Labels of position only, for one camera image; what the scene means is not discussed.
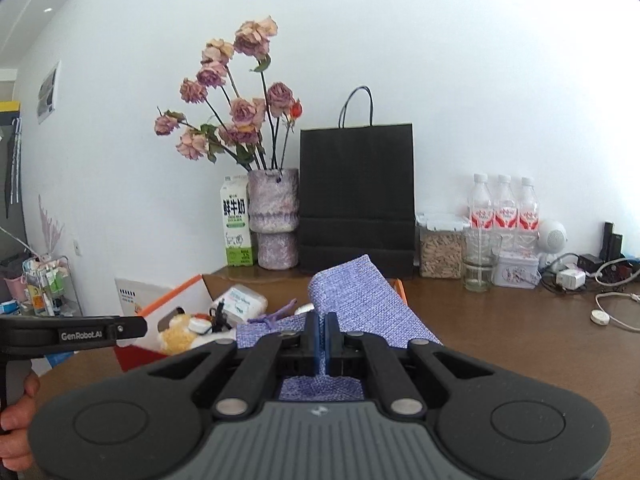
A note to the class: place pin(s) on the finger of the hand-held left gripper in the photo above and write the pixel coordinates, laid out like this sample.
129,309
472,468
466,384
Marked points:
131,329

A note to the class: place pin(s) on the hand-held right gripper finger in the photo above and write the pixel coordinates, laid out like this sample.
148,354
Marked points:
331,335
320,345

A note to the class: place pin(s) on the red orange cardboard box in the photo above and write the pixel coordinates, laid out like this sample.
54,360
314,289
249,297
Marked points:
170,305

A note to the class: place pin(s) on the yellow hamster plush toy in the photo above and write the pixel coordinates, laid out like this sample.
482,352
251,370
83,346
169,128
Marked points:
176,337

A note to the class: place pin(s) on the small white clip device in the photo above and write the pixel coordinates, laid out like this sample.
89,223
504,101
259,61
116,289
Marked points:
201,326

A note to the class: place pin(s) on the white translucent plastic canister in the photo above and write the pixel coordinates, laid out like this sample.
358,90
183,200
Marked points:
245,302

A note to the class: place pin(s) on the person's left hand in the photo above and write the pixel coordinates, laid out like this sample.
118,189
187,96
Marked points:
15,427

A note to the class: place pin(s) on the white bottle cap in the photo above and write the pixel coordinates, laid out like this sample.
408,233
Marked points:
304,309

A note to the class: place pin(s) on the purple textured vase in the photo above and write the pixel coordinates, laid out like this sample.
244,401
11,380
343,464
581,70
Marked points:
274,220

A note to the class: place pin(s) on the clear jar of seeds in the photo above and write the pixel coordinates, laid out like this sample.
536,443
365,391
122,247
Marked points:
441,255

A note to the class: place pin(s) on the black paper bag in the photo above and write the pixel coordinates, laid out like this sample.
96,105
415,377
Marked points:
357,195

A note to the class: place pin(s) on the white green milk carton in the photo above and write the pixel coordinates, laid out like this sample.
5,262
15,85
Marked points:
236,225

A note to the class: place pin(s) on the clear drinking glass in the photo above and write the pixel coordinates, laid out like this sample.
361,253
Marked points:
481,270

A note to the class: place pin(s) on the white printed tin box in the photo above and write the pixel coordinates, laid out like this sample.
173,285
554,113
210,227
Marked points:
515,272

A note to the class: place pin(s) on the dried pink roses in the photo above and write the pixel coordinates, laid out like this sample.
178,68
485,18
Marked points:
245,115

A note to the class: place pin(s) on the white round speaker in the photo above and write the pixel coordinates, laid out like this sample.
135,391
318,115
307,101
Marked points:
554,237

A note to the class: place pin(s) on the white plug charger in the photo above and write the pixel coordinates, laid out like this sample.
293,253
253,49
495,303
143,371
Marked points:
571,280

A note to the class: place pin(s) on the black upright device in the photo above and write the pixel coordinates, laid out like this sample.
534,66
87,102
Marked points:
611,240

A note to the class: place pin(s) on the white wall outlet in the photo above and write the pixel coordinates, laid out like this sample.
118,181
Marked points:
77,246

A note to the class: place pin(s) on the purple feather wall decal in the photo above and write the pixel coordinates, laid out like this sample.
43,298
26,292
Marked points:
51,227

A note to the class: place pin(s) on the framed wall picture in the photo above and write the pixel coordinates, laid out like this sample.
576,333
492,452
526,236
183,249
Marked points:
49,92

